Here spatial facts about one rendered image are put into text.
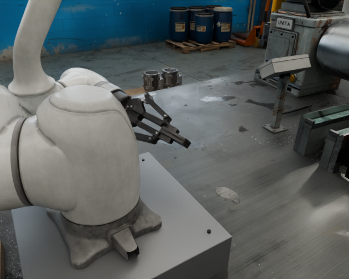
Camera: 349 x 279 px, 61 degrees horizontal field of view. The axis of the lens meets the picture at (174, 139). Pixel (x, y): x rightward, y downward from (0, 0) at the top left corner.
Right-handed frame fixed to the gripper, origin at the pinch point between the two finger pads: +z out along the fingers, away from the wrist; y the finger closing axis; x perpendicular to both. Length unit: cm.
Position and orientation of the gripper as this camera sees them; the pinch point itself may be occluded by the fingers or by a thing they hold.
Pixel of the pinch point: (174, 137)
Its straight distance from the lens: 65.3
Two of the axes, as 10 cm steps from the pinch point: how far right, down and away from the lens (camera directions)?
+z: 7.5, 4.1, -5.2
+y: 5.3, -8.4, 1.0
